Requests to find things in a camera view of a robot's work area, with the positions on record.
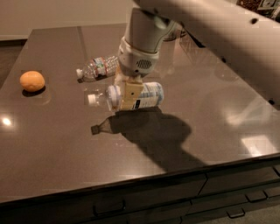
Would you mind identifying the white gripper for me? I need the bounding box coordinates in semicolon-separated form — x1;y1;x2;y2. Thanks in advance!
114;38;159;110

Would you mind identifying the blue label plastic bottle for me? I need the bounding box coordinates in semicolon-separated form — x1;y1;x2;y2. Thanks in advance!
87;81;165;113

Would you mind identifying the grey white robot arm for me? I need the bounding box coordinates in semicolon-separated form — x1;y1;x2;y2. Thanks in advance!
118;0;280;109

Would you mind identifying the clear plastic water bottle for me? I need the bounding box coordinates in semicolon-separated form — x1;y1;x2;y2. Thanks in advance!
76;55;118;82

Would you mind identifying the orange fruit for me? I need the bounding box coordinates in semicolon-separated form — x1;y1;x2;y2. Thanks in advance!
19;71;46;92

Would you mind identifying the dark left drawer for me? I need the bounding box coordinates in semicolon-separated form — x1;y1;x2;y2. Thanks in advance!
0;174;207;224

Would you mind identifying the dark drawer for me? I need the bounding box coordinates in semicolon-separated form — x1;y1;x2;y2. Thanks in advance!
0;174;207;224
199;166;279;196

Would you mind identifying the dark right drawer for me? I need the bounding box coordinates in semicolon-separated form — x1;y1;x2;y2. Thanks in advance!
199;166;279;196

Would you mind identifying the dark box with snacks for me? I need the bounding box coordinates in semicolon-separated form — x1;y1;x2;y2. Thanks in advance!
236;0;280;18

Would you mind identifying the black left drawer handle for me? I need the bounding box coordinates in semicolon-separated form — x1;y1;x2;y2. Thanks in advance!
93;199;126;217

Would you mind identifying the black drawer handle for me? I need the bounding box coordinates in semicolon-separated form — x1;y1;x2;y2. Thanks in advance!
246;191;268;203
227;208;245;219
93;199;126;217

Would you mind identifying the black lower drawer handle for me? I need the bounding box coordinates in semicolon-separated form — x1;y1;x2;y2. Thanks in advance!
227;208;245;219

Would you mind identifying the black right drawer handle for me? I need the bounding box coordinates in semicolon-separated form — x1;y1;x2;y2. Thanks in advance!
246;191;268;203

